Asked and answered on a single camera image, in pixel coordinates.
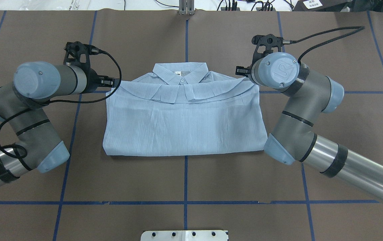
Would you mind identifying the left grey usb hub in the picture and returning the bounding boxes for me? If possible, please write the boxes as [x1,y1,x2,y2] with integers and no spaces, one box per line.
[217,0,240,12]

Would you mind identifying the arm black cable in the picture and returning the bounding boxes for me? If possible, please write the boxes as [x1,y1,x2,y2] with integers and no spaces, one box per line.
[282,26,366,64]
[0,49,122,159]

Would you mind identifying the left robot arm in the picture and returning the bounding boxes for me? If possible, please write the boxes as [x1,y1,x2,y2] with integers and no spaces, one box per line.
[0,42,122,187]

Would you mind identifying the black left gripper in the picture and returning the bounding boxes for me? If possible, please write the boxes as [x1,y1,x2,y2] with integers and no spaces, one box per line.
[64,41,121,93]

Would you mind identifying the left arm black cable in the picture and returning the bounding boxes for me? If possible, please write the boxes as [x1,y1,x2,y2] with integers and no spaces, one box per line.
[0,49,122,159]

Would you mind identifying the right grey usb hub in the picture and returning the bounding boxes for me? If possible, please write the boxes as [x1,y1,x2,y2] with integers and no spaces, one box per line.
[250,0,275,12]

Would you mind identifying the light blue button-up shirt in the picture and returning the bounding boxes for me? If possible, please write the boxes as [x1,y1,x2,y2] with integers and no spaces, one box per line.
[103,62,267,157]

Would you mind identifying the grey usb hub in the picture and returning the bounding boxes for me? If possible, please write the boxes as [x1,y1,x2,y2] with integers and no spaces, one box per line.
[217,0,240,12]
[250,0,275,12]

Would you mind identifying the black box with label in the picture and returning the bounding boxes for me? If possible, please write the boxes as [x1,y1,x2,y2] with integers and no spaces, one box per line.
[293,0,353,12]

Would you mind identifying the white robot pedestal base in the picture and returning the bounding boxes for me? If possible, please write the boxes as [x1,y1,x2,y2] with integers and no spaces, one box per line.
[140,229,229,241]

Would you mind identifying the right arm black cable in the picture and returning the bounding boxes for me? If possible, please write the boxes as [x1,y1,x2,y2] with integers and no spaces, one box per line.
[282,26,366,64]

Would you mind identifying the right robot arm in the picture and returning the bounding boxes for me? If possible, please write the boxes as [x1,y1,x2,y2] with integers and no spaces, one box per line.
[236,34,383,203]

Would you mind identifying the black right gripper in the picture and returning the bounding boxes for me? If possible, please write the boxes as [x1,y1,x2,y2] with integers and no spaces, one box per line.
[235,34,284,77]

